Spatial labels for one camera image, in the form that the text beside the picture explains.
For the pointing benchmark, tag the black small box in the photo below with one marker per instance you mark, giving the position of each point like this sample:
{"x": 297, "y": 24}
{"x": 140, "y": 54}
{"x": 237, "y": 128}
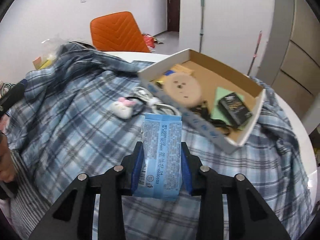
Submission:
{"x": 234, "y": 109}

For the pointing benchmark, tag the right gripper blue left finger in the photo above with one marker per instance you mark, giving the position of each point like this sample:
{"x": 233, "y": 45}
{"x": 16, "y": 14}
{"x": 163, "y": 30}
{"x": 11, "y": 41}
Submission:
{"x": 138, "y": 154}

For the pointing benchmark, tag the green handled mop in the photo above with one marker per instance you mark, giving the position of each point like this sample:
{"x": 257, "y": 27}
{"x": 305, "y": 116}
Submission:
{"x": 201, "y": 26}

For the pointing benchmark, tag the blue yellow small packet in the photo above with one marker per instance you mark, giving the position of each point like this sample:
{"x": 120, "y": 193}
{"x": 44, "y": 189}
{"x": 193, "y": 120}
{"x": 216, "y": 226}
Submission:
{"x": 161, "y": 79}

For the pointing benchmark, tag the red trash pile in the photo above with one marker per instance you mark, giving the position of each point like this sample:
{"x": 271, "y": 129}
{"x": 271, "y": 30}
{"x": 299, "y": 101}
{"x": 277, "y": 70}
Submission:
{"x": 152, "y": 41}

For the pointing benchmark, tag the pink handled broom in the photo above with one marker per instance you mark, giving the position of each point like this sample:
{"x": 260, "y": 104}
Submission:
{"x": 255, "y": 52}

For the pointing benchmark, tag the dark brown door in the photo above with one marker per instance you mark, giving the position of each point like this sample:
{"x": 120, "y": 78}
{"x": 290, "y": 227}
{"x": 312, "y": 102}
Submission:
{"x": 173, "y": 15}

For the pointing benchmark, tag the orange chair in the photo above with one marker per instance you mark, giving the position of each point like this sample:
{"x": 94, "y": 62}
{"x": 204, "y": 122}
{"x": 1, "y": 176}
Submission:
{"x": 117, "y": 32}

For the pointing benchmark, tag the person left hand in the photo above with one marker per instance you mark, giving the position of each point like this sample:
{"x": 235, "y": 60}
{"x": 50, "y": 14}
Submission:
{"x": 7, "y": 169}

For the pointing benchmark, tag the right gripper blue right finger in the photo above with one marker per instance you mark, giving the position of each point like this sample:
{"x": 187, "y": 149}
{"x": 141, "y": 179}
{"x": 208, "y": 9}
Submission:
{"x": 186, "y": 172}

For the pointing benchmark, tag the round beige plush face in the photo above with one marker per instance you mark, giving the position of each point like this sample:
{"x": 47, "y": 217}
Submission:
{"x": 183, "y": 89}

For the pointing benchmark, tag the shallow cardboard box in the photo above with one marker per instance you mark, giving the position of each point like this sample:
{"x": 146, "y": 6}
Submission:
{"x": 210, "y": 74}

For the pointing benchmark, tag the yellow snack box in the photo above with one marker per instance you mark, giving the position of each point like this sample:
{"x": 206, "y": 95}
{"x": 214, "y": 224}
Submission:
{"x": 178, "y": 68}

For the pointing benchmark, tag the green paper card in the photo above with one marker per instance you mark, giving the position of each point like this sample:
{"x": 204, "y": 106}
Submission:
{"x": 216, "y": 115}

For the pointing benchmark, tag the gold refrigerator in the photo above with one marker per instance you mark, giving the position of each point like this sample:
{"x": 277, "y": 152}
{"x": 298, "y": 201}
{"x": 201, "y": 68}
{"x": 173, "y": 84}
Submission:
{"x": 291, "y": 60}

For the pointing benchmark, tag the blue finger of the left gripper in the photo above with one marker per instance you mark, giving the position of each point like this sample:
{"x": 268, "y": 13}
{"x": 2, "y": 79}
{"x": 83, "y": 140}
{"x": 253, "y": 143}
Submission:
{"x": 14, "y": 95}

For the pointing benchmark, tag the clear plastic bag clutter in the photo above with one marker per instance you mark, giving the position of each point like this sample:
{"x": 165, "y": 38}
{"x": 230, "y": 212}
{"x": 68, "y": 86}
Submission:
{"x": 49, "y": 48}

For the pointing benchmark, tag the light blue tissue pack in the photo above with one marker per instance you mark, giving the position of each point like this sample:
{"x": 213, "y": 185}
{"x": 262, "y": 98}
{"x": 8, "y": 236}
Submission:
{"x": 161, "y": 176}

